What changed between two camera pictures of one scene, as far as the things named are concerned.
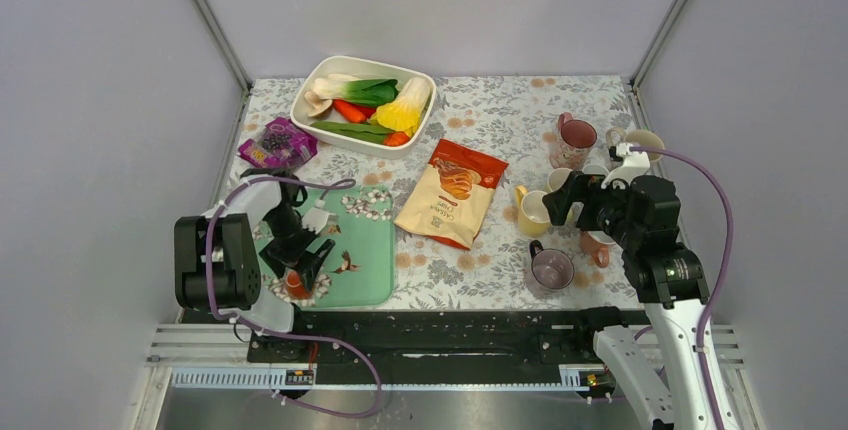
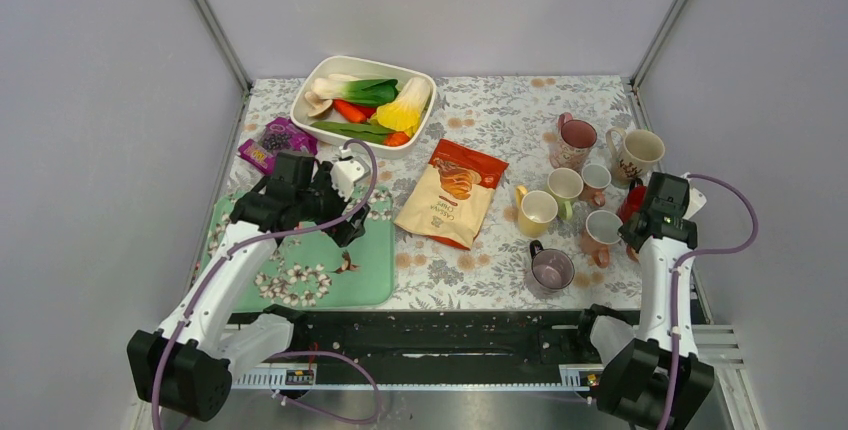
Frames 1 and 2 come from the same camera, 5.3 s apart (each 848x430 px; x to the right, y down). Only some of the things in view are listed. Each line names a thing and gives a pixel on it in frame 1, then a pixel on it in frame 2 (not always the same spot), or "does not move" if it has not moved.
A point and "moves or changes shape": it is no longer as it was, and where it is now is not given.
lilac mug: (551, 268) does not move
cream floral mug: (640, 139) does not move
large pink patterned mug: (575, 137) does not move
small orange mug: (296, 290) moves or changes shape
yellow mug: (533, 217) does not move
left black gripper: (298, 258) → (344, 231)
